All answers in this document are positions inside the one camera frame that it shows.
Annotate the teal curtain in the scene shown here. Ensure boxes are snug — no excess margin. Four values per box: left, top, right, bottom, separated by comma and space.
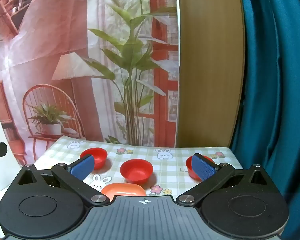
229, 0, 300, 240

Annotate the orange oval plate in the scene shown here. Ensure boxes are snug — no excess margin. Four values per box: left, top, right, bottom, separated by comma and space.
101, 183, 147, 202

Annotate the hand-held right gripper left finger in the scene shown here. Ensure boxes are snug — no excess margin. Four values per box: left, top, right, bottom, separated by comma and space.
14, 154, 111, 207

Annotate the brown wooden panel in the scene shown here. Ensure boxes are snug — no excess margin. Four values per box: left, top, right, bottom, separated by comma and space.
176, 0, 246, 148

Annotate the green checked bunny tablecloth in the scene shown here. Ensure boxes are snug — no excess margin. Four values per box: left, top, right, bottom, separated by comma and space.
34, 135, 243, 198

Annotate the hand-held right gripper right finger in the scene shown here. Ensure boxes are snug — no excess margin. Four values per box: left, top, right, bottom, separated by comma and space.
176, 153, 277, 207

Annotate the red plastic bowl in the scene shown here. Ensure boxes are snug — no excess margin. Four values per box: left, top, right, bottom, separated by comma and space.
79, 148, 108, 170
120, 159, 153, 183
185, 155, 215, 180

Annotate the printed room scene wall tapestry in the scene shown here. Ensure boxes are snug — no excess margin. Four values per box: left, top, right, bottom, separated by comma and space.
0, 0, 181, 166

